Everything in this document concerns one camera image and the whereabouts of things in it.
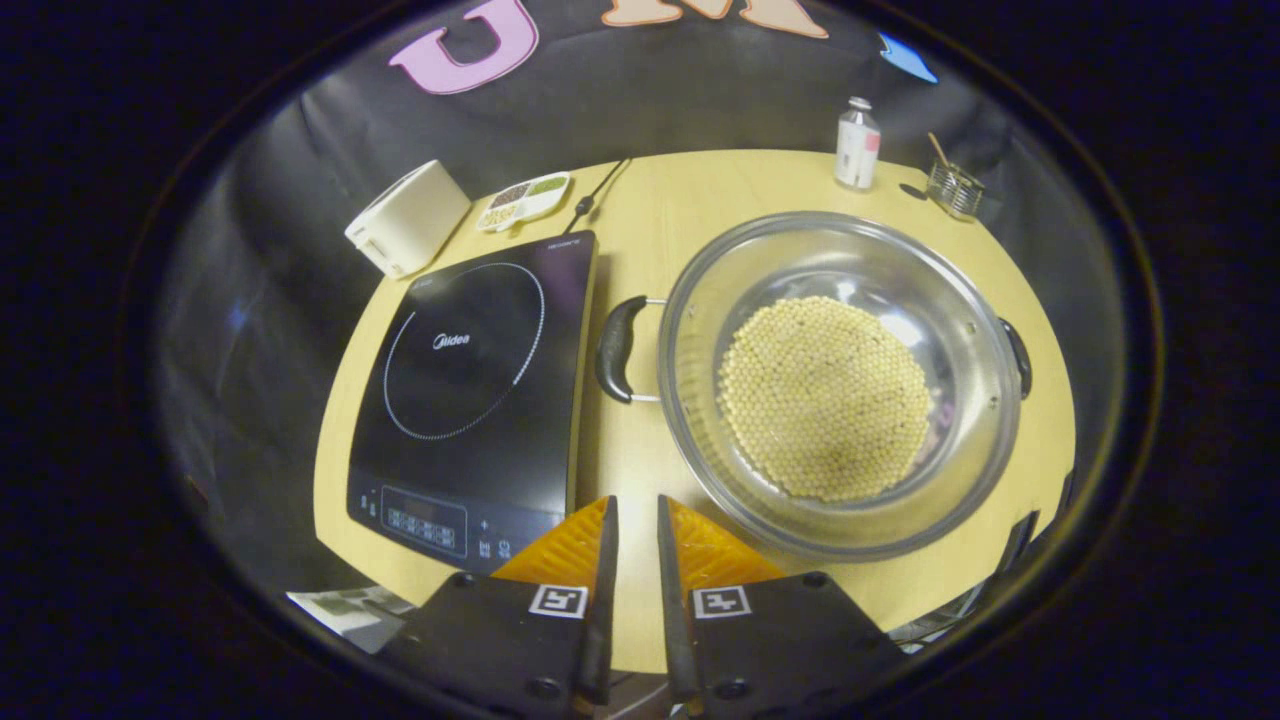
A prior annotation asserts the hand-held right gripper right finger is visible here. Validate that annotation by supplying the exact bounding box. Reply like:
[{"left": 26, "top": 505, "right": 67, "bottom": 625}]
[{"left": 657, "top": 494, "right": 906, "bottom": 716}]

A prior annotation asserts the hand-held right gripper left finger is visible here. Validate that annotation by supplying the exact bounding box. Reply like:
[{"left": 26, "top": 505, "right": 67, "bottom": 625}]
[{"left": 385, "top": 495, "right": 619, "bottom": 716}]

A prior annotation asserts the black induction cooktop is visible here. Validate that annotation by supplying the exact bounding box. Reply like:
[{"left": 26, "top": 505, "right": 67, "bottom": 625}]
[{"left": 345, "top": 230, "right": 599, "bottom": 576}]

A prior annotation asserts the steel pot with black handles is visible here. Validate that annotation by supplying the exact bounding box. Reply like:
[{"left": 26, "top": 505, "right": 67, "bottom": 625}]
[{"left": 595, "top": 210, "right": 1033, "bottom": 563}]

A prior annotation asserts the white printed sheet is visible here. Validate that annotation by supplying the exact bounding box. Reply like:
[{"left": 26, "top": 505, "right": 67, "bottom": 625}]
[{"left": 285, "top": 588, "right": 416, "bottom": 656}]

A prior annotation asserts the layer of yellow beans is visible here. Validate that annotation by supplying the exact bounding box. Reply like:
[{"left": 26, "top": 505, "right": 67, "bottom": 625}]
[{"left": 716, "top": 295, "right": 935, "bottom": 504}]

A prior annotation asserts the white divided snack plate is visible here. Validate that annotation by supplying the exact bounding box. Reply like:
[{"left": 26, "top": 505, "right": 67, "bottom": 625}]
[{"left": 475, "top": 171, "right": 573, "bottom": 234}]

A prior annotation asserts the white toaster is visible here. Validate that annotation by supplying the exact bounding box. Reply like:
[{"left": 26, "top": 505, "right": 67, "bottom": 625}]
[{"left": 344, "top": 160, "right": 473, "bottom": 279}]

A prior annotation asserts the small clear bottle red label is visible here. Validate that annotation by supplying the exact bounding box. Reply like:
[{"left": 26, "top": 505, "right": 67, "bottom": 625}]
[{"left": 834, "top": 96, "right": 883, "bottom": 191}]

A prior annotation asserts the small glass jar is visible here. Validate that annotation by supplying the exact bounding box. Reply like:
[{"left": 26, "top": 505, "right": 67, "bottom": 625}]
[{"left": 926, "top": 160, "right": 987, "bottom": 221}]

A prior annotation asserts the black power cord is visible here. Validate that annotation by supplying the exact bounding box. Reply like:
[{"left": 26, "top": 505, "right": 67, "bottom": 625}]
[{"left": 563, "top": 157, "right": 633, "bottom": 236}]

